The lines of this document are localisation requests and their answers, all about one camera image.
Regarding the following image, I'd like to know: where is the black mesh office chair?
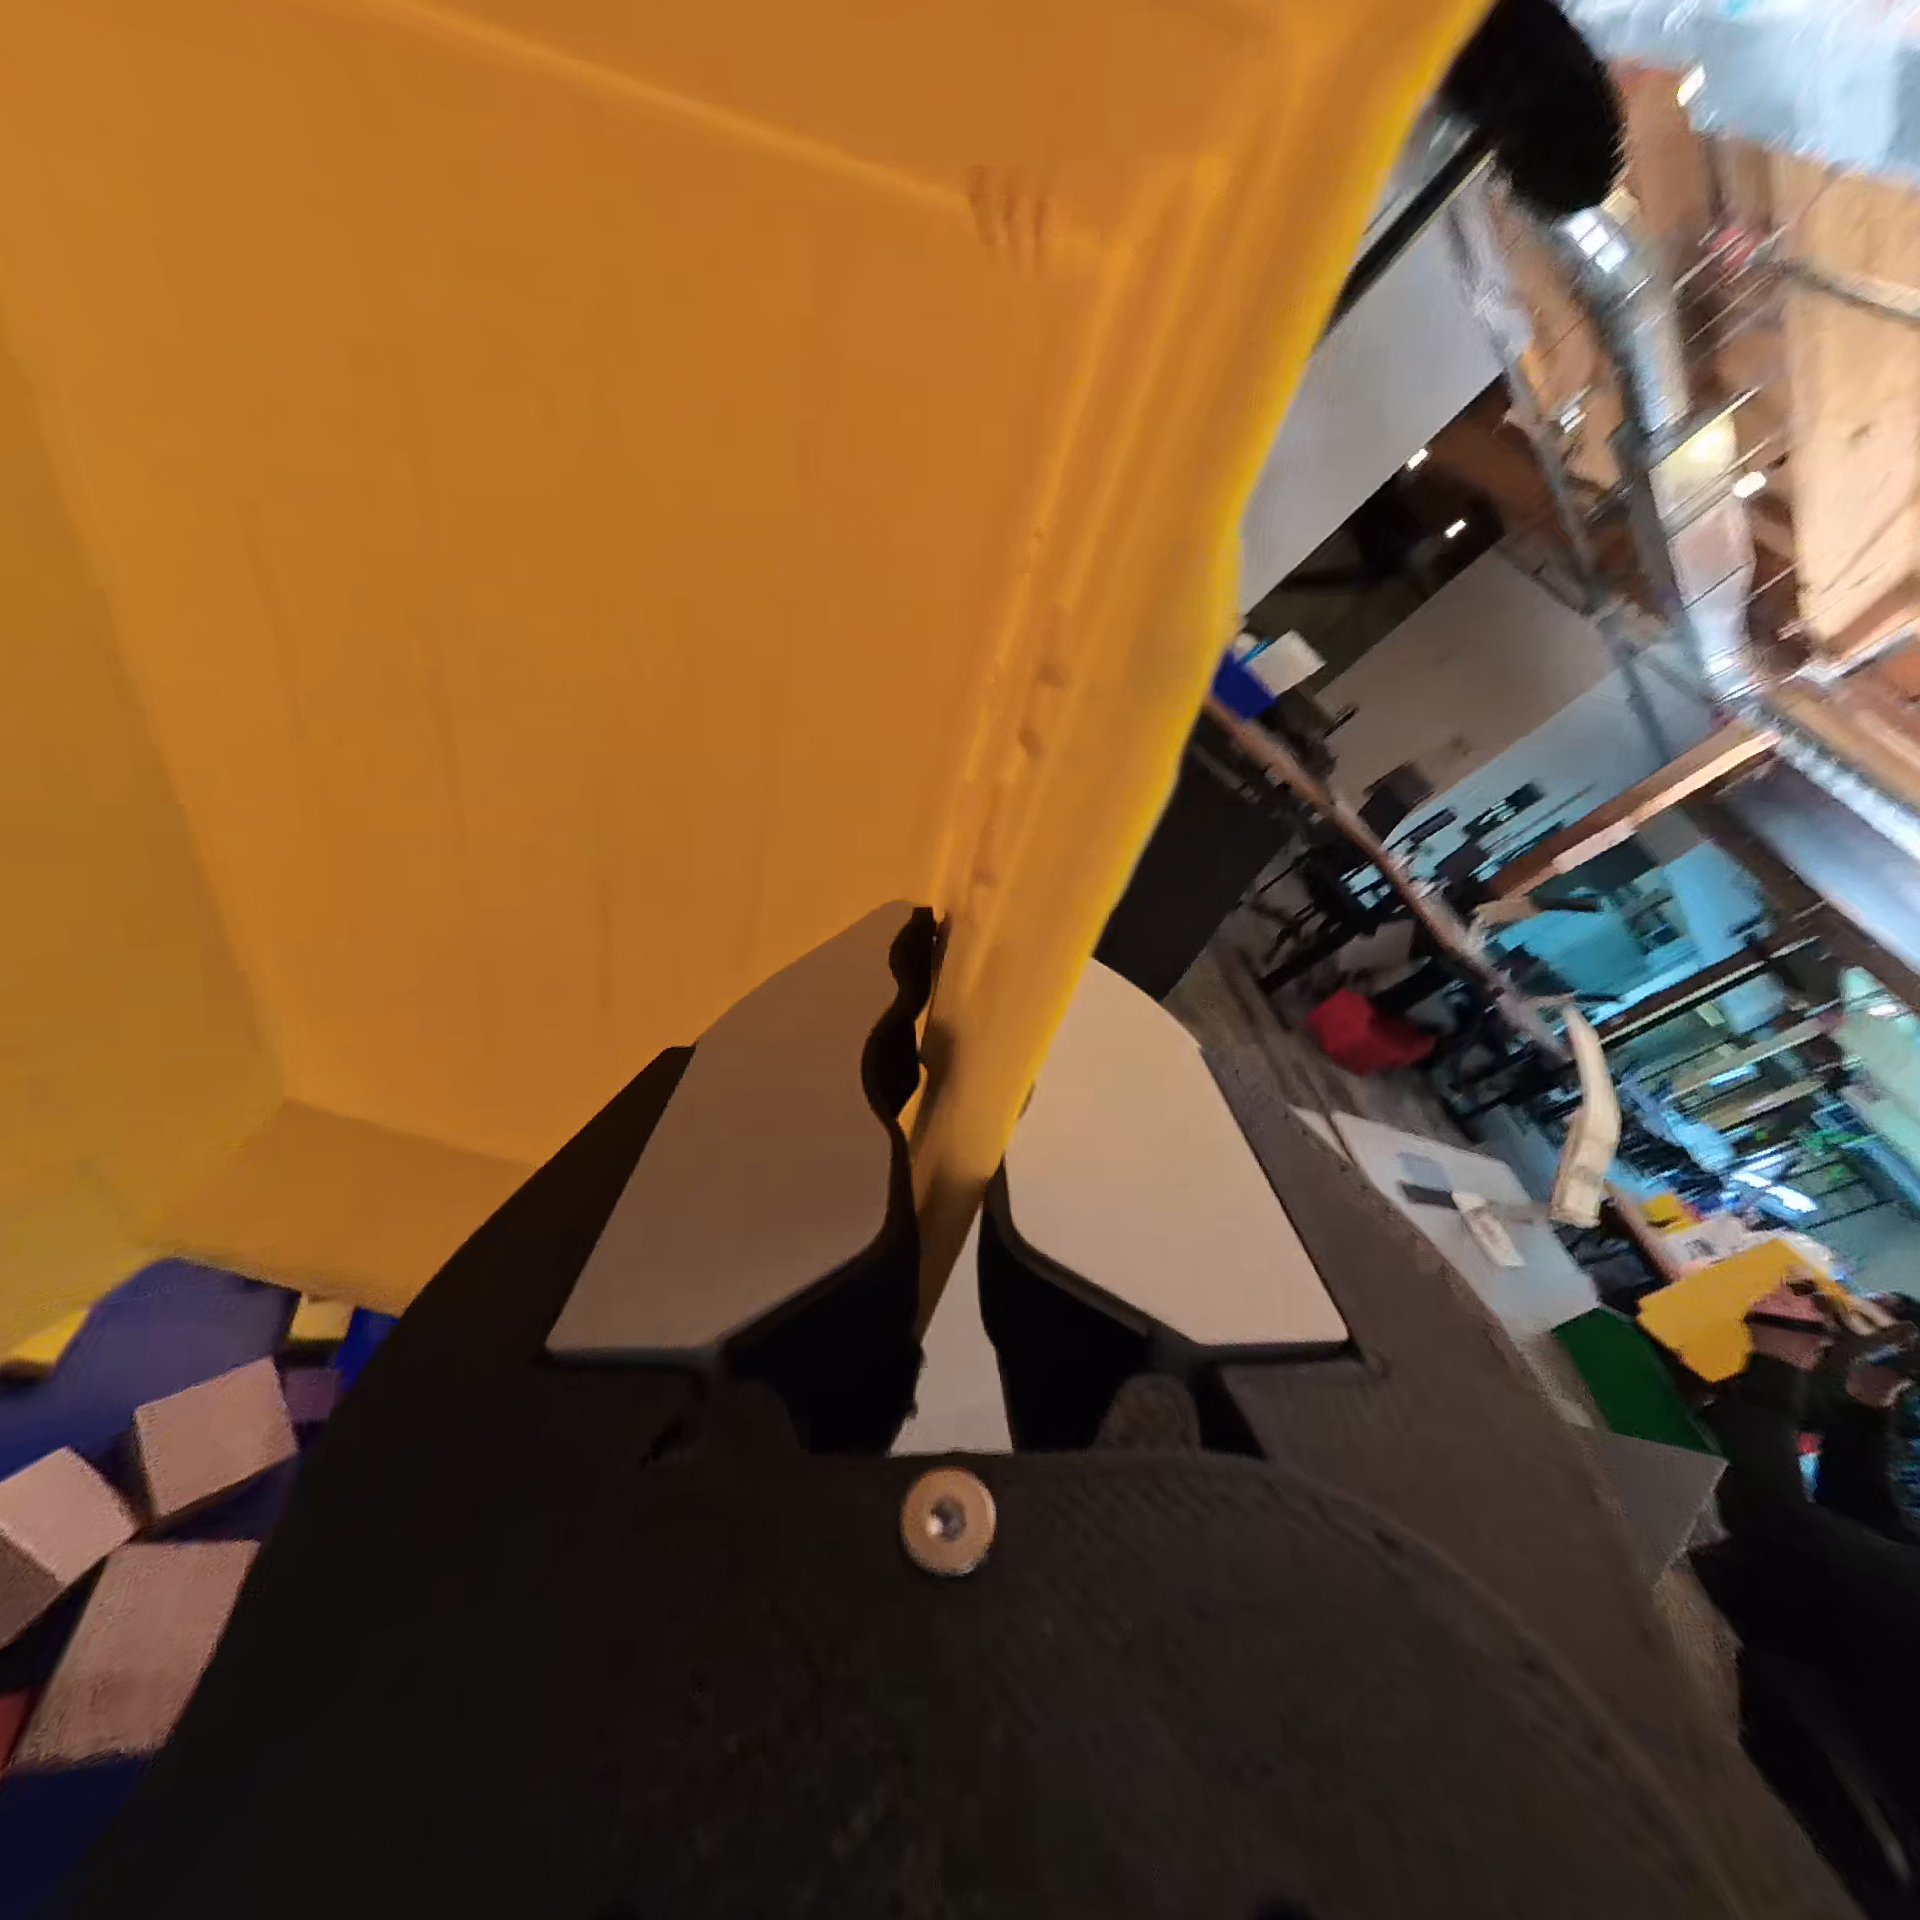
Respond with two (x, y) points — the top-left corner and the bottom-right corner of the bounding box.
(1095, 720), (1296, 1003)

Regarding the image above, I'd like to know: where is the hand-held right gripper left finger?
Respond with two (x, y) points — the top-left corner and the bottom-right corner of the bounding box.
(546, 903), (939, 1434)

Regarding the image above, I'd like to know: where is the brown wooden desk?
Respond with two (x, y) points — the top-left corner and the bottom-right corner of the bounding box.
(1201, 702), (1578, 1058)

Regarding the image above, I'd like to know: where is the red bag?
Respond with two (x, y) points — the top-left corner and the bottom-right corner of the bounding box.
(1306, 989), (1439, 1076)

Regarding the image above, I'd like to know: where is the pile of wooden cubes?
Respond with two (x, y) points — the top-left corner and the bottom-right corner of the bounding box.
(0, 1296), (355, 1771)

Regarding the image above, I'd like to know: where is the yellow flat board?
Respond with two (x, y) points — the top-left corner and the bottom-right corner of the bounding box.
(1634, 1236), (1836, 1384)

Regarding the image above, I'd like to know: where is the yellow plastic box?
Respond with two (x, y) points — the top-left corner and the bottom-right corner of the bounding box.
(0, 0), (1496, 1360)

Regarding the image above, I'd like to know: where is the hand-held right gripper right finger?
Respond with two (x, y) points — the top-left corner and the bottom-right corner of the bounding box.
(984, 960), (1348, 1434)

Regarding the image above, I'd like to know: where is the green flat board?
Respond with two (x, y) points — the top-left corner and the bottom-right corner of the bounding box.
(1553, 1304), (1721, 1455)

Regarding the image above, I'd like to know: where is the blue plastic box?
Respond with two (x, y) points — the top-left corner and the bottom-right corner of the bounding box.
(0, 1260), (396, 1920)

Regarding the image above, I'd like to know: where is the silver ventilation duct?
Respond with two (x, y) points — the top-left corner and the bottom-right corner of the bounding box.
(1546, 194), (1920, 856)

